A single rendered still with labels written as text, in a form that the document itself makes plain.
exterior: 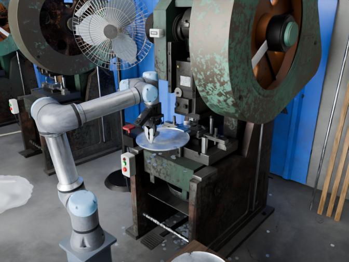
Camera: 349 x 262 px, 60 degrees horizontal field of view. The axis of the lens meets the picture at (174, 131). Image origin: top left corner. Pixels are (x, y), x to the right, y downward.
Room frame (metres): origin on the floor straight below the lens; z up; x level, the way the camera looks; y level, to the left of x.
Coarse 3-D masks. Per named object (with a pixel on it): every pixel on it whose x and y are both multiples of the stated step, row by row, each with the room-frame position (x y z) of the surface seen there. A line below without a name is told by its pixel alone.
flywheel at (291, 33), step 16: (272, 0) 1.55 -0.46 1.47; (288, 0) 1.62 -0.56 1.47; (256, 16) 1.39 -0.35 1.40; (272, 16) 1.41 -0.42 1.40; (288, 16) 1.38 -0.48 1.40; (256, 32) 1.39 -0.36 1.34; (272, 32) 1.35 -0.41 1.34; (288, 32) 1.33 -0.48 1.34; (256, 48) 1.41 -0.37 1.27; (272, 48) 1.37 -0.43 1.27; (288, 48) 1.39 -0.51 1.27; (256, 64) 1.31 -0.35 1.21; (272, 64) 1.54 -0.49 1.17; (288, 64) 1.61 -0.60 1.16; (272, 80) 1.56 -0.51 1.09
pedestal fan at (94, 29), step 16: (112, 0) 2.25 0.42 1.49; (128, 0) 2.24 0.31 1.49; (96, 16) 2.23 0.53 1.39; (112, 16) 2.22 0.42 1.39; (128, 16) 2.31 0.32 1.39; (80, 32) 2.31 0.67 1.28; (96, 32) 2.30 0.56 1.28; (112, 32) 2.22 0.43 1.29; (112, 48) 2.24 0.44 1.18; (128, 48) 2.30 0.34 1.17; (112, 176) 2.42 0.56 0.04
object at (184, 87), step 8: (176, 64) 1.71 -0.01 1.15; (184, 64) 1.67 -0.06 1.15; (176, 72) 1.71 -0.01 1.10; (184, 72) 1.66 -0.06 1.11; (176, 80) 1.71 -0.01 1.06; (184, 80) 1.66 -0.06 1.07; (176, 88) 1.69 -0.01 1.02; (184, 88) 1.66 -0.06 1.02; (176, 96) 1.68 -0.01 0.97; (184, 96) 1.66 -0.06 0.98; (176, 104) 1.65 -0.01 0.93; (184, 104) 1.61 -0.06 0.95; (192, 104) 1.63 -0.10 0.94; (200, 104) 1.64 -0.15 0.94; (184, 112) 1.62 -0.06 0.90; (192, 112) 1.62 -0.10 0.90
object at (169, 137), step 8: (160, 128) 1.66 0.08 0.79; (168, 128) 1.66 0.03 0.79; (176, 128) 1.64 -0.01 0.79; (144, 136) 1.55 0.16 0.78; (160, 136) 1.53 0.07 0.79; (168, 136) 1.53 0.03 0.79; (176, 136) 1.54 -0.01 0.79; (184, 136) 1.54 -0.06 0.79; (144, 144) 1.45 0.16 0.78; (152, 144) 1.45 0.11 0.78; (160, 144) 1.45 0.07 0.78; (168, 144) 1.45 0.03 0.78; (176, 144) 1.44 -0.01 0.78; (184, 144) 1.43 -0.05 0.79
